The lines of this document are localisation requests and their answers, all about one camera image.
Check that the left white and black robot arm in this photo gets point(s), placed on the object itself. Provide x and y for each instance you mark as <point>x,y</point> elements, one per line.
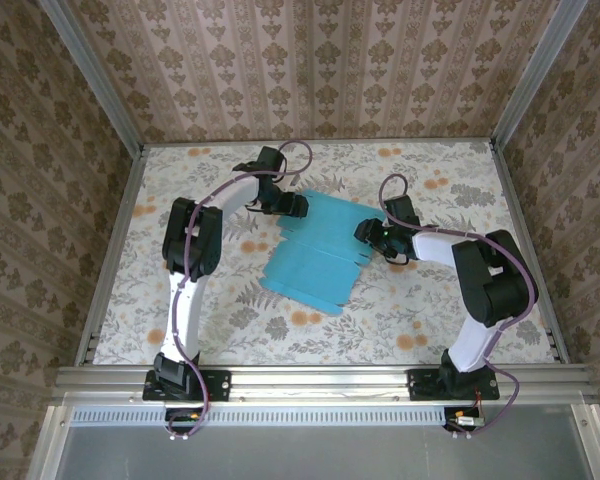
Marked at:
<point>185,310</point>

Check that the aluminium table side rail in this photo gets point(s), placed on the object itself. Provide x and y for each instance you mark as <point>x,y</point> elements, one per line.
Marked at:
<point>513,200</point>
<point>125,200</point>

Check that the aluminium lower frame bar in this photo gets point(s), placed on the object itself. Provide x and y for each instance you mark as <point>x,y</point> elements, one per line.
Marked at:
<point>47,450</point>
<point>597,450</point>

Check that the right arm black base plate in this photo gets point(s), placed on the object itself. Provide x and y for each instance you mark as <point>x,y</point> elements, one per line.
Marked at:
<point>422,385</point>

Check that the aluminium upright frame post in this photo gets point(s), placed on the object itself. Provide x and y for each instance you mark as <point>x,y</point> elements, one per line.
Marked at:
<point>94,75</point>
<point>531,75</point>

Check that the blue and white paper box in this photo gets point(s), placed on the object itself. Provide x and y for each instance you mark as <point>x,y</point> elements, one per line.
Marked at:
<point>310,260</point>

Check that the small green circuit board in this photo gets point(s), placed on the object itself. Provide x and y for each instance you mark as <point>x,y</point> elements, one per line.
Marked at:
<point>185,416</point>

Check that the aluminium table end rail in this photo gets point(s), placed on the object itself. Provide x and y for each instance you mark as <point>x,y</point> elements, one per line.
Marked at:
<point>320,141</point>

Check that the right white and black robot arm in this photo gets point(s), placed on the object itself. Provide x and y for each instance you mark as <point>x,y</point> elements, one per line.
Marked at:
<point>472,345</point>

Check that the floral patterned table cover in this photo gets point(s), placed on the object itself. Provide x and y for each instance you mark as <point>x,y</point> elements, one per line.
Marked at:
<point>380,345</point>

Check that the long aluminium mounting rail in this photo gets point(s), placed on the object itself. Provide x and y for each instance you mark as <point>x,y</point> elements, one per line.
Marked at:
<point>320,380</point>

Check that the grey metal panel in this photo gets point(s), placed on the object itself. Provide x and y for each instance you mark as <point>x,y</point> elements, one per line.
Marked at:
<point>320,455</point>

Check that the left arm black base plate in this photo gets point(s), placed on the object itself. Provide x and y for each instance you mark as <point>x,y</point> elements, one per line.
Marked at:
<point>220,385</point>

